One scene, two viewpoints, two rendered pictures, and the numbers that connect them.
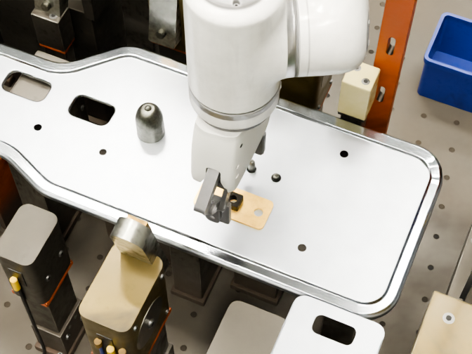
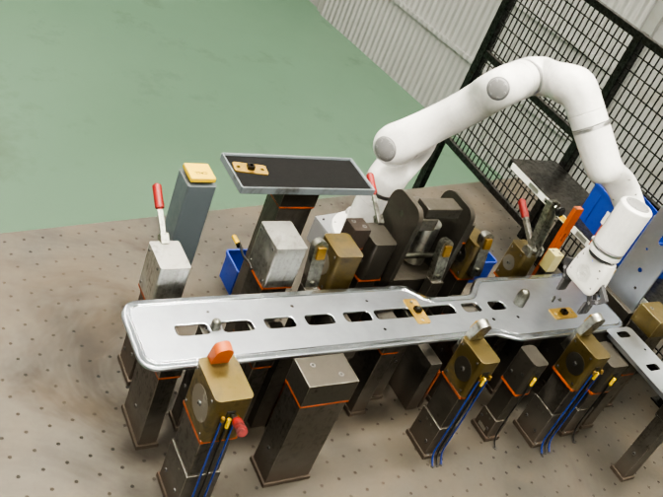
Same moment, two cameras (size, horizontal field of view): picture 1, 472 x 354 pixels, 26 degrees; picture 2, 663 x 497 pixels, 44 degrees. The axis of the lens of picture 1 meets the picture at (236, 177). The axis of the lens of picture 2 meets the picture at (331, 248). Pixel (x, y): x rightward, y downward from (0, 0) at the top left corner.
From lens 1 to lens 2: 2.00 m
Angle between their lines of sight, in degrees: 48
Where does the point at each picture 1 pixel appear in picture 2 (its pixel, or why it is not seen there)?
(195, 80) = (619, 246)
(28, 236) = (536, 355)
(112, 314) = (602, 354)
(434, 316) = (649, 309)
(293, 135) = (546, 285)
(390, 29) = (566, 229)
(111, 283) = (590, 345)
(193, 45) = (629, 231)
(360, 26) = not seen: hidden behind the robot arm
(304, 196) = (571, 302)
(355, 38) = not seen: hidden behind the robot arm
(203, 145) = (607, 274)
